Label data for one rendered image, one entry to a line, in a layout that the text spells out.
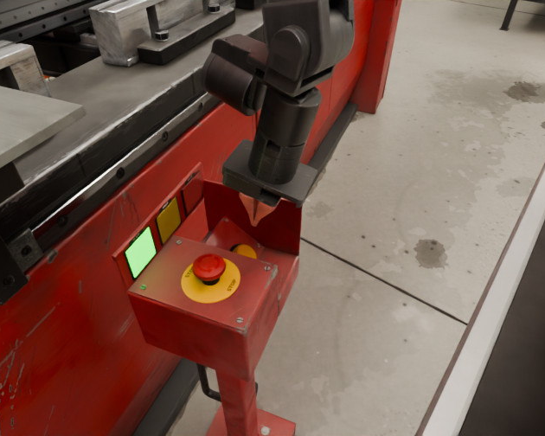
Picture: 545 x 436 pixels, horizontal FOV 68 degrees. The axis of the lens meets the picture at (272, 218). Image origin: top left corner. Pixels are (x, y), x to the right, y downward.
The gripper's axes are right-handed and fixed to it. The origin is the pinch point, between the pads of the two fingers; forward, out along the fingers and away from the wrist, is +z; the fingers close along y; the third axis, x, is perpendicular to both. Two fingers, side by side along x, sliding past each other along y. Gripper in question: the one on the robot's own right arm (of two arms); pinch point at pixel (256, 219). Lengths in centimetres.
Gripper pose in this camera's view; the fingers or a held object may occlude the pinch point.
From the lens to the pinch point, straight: 54.9
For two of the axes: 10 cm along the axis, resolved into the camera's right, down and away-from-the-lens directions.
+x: -3.5, 6.2, -7.0
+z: -2.3, 6.7, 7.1
